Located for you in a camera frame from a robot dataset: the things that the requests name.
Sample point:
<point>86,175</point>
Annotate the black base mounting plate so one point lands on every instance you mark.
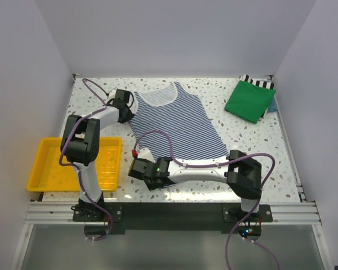
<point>163,216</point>

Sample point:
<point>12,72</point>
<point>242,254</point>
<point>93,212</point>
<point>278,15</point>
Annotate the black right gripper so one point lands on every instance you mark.
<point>150,186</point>

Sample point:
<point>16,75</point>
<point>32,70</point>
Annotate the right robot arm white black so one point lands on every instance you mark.
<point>241,173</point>

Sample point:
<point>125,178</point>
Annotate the blue folded tank top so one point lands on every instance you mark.
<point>273,106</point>

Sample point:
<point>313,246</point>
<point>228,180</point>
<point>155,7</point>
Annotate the green tank top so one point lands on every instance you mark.
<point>249,102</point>

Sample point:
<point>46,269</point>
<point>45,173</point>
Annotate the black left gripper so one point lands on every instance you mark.
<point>128,116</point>

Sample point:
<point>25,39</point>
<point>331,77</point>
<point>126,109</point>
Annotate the aluminium front rail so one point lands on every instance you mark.
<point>302,213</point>

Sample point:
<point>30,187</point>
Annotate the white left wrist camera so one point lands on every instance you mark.
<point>111,93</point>

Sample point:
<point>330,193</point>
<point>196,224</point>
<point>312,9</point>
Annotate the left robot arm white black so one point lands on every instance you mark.
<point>80,148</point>

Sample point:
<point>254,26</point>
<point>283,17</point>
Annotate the black white striped folded top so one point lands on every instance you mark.
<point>263,83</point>

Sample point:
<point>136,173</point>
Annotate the yellow plastic tray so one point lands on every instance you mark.
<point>48,176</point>

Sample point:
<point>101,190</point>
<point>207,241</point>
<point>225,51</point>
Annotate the blue white striped tank top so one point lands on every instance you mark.
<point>173,121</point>

